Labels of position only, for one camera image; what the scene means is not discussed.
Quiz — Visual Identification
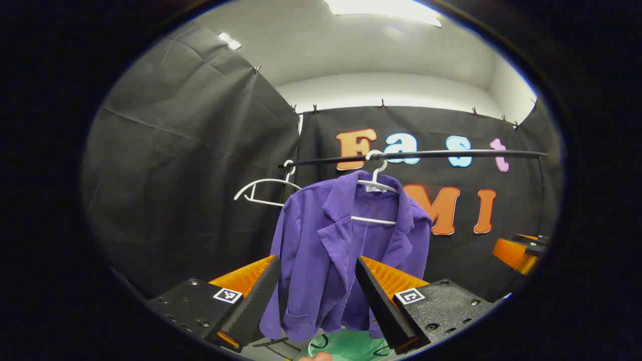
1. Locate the row of small cloth clips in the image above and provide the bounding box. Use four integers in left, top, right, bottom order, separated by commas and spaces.
253, 64, 538, 132

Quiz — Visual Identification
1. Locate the green laundry hamper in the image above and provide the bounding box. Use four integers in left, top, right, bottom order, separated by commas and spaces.
295, 328, 398, 361

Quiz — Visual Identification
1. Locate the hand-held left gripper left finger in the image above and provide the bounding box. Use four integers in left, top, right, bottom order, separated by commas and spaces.
145, 255, 281, 351

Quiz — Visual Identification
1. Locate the white clothes hanger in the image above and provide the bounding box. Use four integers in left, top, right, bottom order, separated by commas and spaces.
350, 149, 402, 225
234, 159, 302, 208

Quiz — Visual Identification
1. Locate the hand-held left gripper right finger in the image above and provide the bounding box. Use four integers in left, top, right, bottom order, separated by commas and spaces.
355, 256, 507, 355

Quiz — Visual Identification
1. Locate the black clothes rack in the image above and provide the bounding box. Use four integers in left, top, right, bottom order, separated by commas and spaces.
252, 149, 548, 359

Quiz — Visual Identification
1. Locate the ceiling light panel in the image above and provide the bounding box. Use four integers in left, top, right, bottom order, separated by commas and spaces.
218, 32, 243, 51
324, 0, 443, 29

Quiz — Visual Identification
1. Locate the purple jacket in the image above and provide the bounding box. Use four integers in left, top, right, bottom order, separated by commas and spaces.
259, 170, 433, 343

